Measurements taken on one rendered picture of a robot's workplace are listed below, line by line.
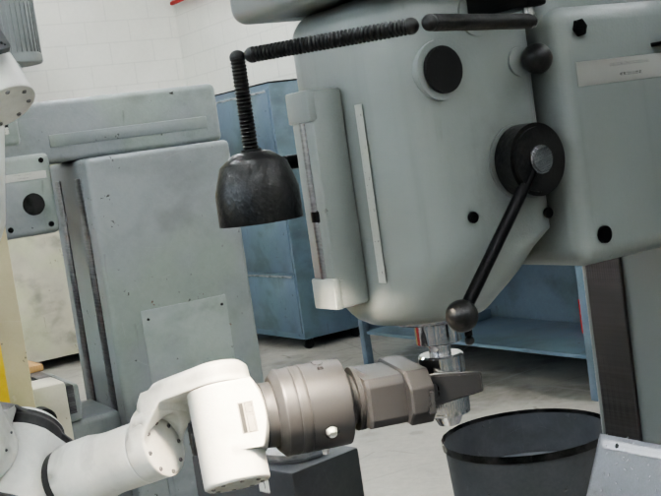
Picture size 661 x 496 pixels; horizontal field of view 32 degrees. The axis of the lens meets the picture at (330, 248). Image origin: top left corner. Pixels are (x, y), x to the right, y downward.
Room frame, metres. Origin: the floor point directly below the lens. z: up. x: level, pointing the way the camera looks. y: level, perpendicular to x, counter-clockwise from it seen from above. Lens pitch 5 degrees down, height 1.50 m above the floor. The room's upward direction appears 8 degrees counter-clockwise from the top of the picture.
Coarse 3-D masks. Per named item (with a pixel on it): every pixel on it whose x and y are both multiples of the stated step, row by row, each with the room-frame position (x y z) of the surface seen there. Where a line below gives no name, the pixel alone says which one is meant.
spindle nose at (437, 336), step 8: (416, 328) 1.15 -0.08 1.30; (424, 328) 1.14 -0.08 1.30; (432, 328) 1.13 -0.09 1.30; (440, 328) 1.13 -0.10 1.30; (448, 328) 1.14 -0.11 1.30; (416, 336) 1.15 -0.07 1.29; (424, 336) 1.14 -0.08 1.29; (432, 336) 1.14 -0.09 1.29; (440, 336) 1.13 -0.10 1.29; (448, 336) 1.14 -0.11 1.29; (456, 336) 1.14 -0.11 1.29; (424, 344) 1.14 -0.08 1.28; (432, 344) 1.14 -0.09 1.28; (440, 344) 1.13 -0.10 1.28
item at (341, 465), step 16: (272, 448) 1.50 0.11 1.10; (336, 448) 1.50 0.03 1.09; (352, 448) 1.49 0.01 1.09; (272, 464) 1.47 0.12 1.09; (288, 464) 1.45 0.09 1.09; (304, 464) 1.45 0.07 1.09; (320, 464) 1.45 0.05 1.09; (336, 464) 1.47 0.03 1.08; (352, 464) 1.48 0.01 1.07; (272, 480) 1.44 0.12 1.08; (288, 480) 1.42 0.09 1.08; (304, 480) 1.43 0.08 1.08; (320, 480) 1.44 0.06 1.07; (336, 480) 1.46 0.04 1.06; (352, 480) 1.48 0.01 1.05
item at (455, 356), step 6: (456, 348) 1.17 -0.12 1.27; (420, 354) 1.16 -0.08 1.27; (426, 354) 1.16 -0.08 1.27; (444, 354) 1.15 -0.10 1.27; (450, 354) 1.14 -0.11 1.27; (456, 354) 1.14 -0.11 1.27; (462, 354) 1.15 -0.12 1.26; (420, 360) 1.15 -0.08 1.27; (426, 360) 1.14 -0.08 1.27; (432, 360) 1.14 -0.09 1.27; (438, 360) 1.13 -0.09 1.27; (444, 360) 1.13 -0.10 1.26; (450, 360) 1.14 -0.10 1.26; (456, 360) 1.14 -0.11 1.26; (462, 360) 1.15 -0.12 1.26; (426, 366) 1.14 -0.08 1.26; (432, 366) 1.14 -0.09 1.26; (438, 366) 1.13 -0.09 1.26; (444, 366) 1.13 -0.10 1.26
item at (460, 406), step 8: (432, 368) 1.14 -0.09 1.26; (440, 368) 1.13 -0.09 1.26; (448, 368) 1.13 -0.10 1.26; (456, 368) 1.14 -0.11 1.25; (464, 368) 1.15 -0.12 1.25; (456, 400) 1.14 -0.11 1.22; (464, 400) 1.14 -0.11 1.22; (440, 408) 1.14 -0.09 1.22; (448, 408) 1.13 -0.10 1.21; (456, 408) 1.14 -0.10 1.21; (464, 408) 1.14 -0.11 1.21; (440, 416) 1.14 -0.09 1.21; (448, 416) 1.13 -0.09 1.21
